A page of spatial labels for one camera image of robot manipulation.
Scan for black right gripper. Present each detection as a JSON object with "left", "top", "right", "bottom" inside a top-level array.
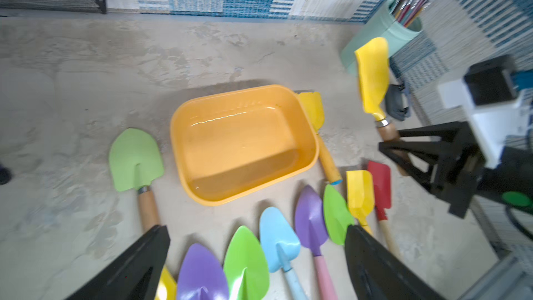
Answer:
[{"left": 378, "top": 122, "right": 486, "bottom": 219}]

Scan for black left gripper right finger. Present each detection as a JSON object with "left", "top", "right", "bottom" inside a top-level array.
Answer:
[{"left": 344, "top": 225, "right": 443, "bottom": 299}]

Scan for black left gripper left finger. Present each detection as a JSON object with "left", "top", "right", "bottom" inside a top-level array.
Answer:
[{"left": 68, "top": 225, "right": 170, "bottom": 299}]

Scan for yellow scoop shovel wooden handle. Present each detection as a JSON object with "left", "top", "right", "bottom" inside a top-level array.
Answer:
[{"left": 354, "top": 37, "right": 411, "bottom": 176}]

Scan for yellow scoop orange handle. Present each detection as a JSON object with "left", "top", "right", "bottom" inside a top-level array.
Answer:
[{"left": 298, "top": 91, "right": 344, "bottom": 186}]

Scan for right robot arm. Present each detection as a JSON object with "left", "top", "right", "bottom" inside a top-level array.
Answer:
[{"left": 378, "top": 122, "right": 532, "bottom": 238}]

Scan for light blue shovel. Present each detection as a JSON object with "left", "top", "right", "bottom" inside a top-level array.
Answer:
[{"left": 260, "top": 206, "right": 308, "bottom": 299}]

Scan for yellow plastic storage box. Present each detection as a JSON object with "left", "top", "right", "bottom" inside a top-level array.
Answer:
[{"left": 169, "top": 85, "right": 319, "bottom": 206}]

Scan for mint green pencil cup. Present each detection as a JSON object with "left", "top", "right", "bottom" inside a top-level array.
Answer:
[{"left": 340, "top": 0, "right": 423, "bottom": 76}]

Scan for coloured pencils in cup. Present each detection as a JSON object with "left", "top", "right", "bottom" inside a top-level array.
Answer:
[{"left": 390, "top": 0, "right": 430, "bottom": 27}]

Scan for purple pointed shovel pink handle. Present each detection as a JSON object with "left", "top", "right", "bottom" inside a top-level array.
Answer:
[{"left": 176, "top": 243, "right": 229, "bottom": 299}]

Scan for green pointed shovel wooden handle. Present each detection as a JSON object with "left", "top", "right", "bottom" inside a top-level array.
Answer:
[{"left": 323, "top": 184, "right": 355, "bottom": 246}]

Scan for red shovel wooden handle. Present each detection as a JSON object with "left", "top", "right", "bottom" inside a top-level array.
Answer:
[{"left": 367, "top": 161, "right": 402, "bottom": 261}]

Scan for yellow square shovel yellow handle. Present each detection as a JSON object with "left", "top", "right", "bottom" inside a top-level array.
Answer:
[{"left": 346, "top": 170, "right": 375, "bottom": 236}]

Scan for green shovel orange handle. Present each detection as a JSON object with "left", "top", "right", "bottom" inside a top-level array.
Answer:
[{"left": 223, "top": 226, "right": 269, "bottom": 299}]

